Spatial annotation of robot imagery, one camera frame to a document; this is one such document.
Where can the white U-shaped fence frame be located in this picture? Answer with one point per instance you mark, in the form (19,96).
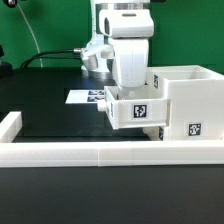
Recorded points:
(99,154)

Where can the black device at left edge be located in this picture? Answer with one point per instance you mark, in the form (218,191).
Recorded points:
(5,67)

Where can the white front drawer box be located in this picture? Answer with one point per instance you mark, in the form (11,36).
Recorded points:
(154,133)

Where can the white drawer housing box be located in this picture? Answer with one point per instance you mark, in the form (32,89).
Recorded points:
(195,101)

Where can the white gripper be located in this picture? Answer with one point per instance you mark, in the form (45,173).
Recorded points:
(127,33)

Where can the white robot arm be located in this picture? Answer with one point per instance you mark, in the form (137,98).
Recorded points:
(94,54)

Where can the white marker tag plate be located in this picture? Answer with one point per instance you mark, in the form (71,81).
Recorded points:
(84,96)

